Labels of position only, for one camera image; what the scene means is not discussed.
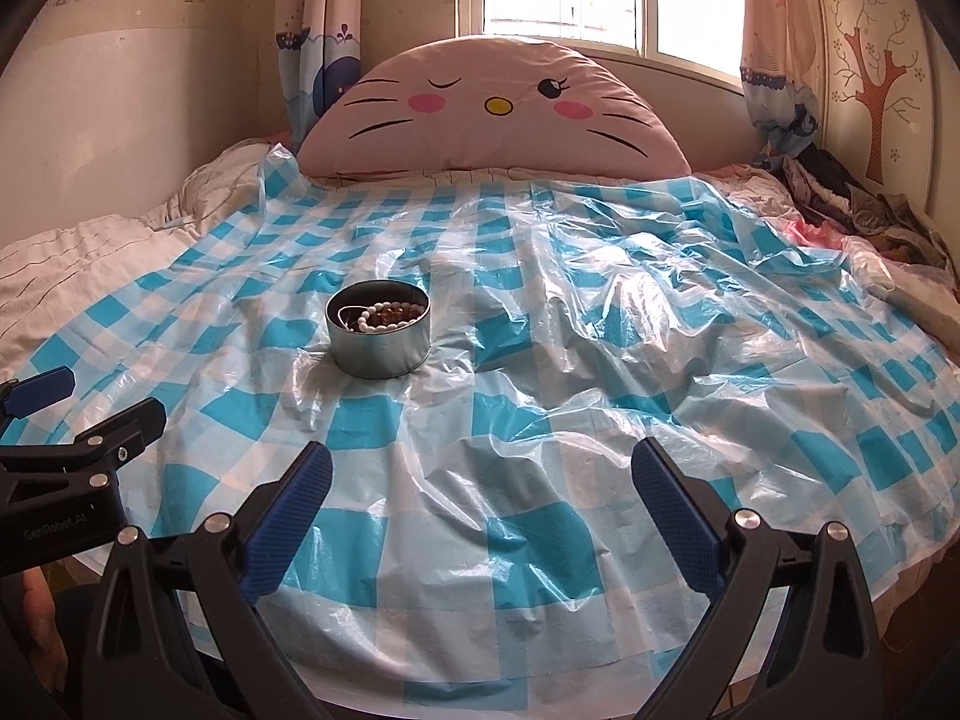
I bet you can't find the white bead bracelet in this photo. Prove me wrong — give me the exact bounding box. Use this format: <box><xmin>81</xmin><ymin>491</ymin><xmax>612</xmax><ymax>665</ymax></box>
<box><xmin>355</xmin><ymin>299</ymin><xmax>428</xmax><ymax>337</ymax></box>

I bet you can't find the left hand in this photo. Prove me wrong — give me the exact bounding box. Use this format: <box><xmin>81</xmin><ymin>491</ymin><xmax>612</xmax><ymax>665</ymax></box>
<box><xmin>23</xmin><ymin>567</ymin><xmax>68</xmax><ymax>692</ymax></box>

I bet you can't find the white quilt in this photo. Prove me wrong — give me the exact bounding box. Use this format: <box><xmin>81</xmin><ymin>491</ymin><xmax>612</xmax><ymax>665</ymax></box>
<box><xmin>0</xmin><ymin>140</ymin><xmax>272</xmax><ymax>379</ymax></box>

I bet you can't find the round silver metal tin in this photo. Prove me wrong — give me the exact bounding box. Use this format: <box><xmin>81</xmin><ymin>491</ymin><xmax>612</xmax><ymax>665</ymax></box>
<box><xmin>325</xmin><ymin>280</ymin><xmax>431</xmax><ymax>380</ymax></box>

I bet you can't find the blue checkered plastic sheet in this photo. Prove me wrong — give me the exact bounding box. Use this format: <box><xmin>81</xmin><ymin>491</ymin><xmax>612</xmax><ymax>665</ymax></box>
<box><xmin>11</xmin><ymin>148</ymin><xmax>958</xmax><ymax>718</ymax></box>

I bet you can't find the pile of dark clothes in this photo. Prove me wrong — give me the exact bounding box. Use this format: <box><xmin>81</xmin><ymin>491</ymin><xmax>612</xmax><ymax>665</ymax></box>
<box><xmin>778</xmin><ymin>145</ymin><xmax>957</xmax><ymax>280</ymax></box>

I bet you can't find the left whale print curtain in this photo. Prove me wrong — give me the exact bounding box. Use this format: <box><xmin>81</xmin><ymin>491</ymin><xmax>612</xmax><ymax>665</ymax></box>
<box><xmin>275</xmin><ymin>0</ymin><xmax>361</xmax><ymax>151</ymax></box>

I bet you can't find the whale print curtain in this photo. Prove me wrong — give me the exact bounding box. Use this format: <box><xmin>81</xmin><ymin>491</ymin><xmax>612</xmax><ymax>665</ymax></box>
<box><xmin>275</xmin><ymin>0</ymin><xmax>361</xmax><ymax>151</ymax></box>
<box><xmin>740</xmin><ymin>0</ymin><xmax>823</xmax><ymax>171</ymax></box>

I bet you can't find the pink cat face pillow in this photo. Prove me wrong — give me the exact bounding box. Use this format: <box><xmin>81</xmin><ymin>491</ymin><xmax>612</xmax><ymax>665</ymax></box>
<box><xmin>298</xmin><ymin>37</ymin><xmax>692</xmax><ymax>182</ymax></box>

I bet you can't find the right whale print curtain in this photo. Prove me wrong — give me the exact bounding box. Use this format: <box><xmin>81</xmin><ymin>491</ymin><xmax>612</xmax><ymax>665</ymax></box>
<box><xmin>740</xmin><ymin>0</ymin><xmax>823</xmax><ymax>171</ymax></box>

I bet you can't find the tree wall sticker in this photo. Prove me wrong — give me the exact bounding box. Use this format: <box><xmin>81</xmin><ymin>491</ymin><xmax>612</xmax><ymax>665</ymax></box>
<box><xmin>830</xmin><ymin>0</ymin><xmax>928</xmax><ymax>185</ymax></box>

